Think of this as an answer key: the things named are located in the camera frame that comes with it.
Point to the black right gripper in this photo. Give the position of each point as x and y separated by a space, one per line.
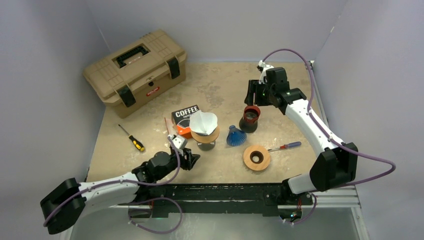
255 87

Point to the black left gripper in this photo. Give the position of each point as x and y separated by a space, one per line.
187 162

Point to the dark carafe with red rim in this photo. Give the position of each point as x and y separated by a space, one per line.
249 121

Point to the wooden dripper ring holder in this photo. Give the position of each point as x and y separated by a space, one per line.
206 139

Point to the blue glass dripper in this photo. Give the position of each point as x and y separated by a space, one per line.
235 137

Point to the white paper coffee filter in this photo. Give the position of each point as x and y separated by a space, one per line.
203 123

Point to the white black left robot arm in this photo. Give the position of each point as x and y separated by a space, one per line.
70 200

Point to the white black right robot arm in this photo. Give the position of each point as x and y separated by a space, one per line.
335 163

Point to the white paper coffee filters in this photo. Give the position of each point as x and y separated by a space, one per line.
171 130

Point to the black orange coffee filter box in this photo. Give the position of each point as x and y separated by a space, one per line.
181 120

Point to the clear glass carafe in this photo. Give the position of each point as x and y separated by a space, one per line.
206 146

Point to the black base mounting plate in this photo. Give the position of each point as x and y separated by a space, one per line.
267 199

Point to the yellow black screwdriver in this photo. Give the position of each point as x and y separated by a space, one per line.
137 144

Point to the tan plastic toolbox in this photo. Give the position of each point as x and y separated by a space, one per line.
134 75

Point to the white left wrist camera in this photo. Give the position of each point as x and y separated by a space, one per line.
179 142

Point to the red handled screwdriver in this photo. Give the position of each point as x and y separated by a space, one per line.
286 146

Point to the aluminium frame rail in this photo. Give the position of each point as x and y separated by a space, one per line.
343 198

